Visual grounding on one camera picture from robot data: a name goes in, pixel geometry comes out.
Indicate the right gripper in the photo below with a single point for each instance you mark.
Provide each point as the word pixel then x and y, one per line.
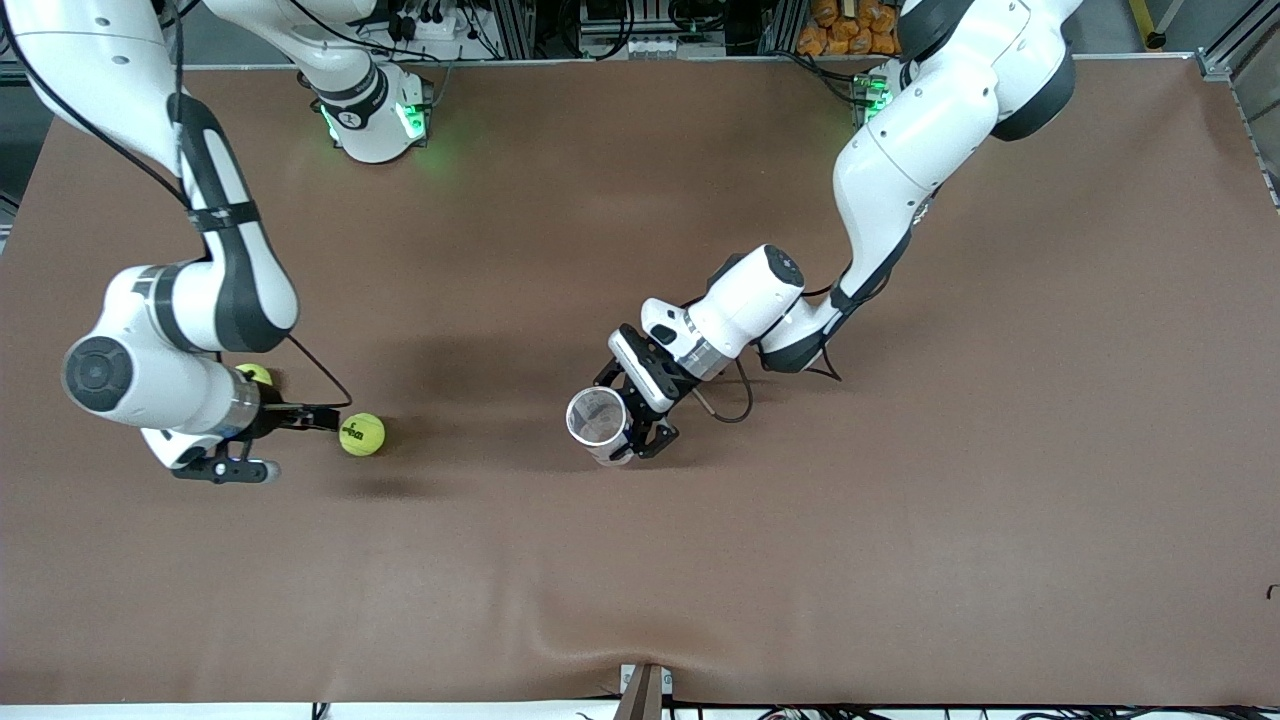
pixel 272 417

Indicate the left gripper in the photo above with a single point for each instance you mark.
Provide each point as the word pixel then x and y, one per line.
pixel 661 434

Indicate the blue white tennis ball can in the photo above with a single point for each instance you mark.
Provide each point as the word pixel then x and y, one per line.
pixel 598 415

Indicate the yellow tennis ball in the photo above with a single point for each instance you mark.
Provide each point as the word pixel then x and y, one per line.
pixel 255 374
pixel 362 434

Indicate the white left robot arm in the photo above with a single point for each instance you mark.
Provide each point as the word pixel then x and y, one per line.
pixel 900 160

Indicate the brown table mat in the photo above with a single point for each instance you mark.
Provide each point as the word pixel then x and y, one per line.
pixel 640 560

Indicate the grey terminal block device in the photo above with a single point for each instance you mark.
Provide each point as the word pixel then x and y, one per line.
pixel 650 40

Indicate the white power strip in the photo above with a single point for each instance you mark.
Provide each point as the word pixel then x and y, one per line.
pixel 440 30

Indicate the orange objects pile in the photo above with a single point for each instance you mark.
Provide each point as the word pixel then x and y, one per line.
pixel 850 30

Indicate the aluminium profile post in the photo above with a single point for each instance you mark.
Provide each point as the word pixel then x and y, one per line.
pixel 643 695

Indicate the aluminium frame rail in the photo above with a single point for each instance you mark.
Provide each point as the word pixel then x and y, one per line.
pixel 1215 62

